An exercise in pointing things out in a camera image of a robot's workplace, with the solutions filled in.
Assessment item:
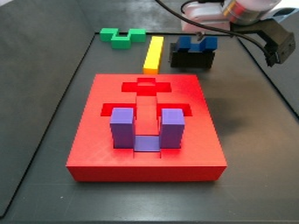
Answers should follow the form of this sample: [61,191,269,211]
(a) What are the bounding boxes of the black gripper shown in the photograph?
[232,19,295,67]

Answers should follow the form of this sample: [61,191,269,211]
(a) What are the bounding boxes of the blue U-shaped block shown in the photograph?
[175,36,217,53]

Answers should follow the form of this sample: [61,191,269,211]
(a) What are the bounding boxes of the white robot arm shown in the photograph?
[181,0,299,67]

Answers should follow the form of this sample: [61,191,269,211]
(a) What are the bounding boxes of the black fixture block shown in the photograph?
[169,43,215,69]

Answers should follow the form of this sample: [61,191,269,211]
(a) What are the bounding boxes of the yellow long bar block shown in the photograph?
[143,36,164,74]

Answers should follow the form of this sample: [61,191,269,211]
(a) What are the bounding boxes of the green zigzag block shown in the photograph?
[98,28,145,49]

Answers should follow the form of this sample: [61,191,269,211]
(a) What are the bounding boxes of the purple U-shaped block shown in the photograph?
[109,108,185,152]

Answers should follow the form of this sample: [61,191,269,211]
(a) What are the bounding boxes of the red puzzle base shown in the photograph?
[66,74,227,182]

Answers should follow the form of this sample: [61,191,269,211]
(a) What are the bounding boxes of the black cable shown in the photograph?
[153,0,273,60]

